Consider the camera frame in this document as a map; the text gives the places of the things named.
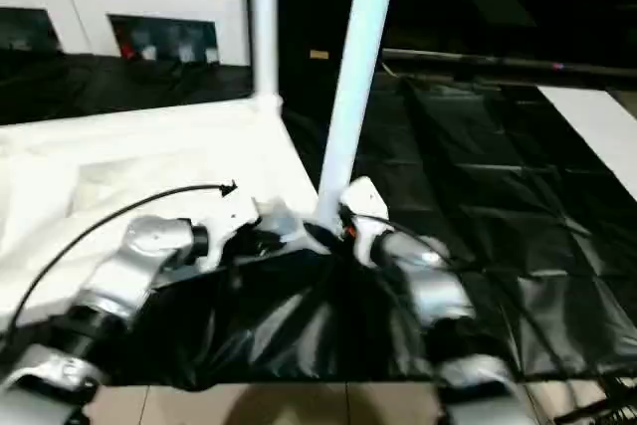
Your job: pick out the white plastic table leg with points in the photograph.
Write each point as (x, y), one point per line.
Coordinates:
(265, 17)
(358, 67)

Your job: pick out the white plastic table top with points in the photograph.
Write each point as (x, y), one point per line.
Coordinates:
(119, 156)

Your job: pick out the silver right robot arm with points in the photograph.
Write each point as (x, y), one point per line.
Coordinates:
(428, 286)

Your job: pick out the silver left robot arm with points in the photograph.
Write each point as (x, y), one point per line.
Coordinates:
(129, 271)

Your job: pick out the black plastic mat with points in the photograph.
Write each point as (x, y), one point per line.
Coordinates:
(498, 216)

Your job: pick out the small tan tag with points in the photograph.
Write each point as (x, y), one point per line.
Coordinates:
(318, 55)

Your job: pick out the white flat board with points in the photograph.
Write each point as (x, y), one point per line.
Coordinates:
(597, 131)

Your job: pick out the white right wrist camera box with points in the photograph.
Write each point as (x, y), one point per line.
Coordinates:
(366, 201)

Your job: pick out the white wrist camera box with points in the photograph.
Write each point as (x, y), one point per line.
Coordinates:
(366, 201)
(231, 221)

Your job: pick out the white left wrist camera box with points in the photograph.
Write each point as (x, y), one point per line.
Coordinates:
(231, 221)

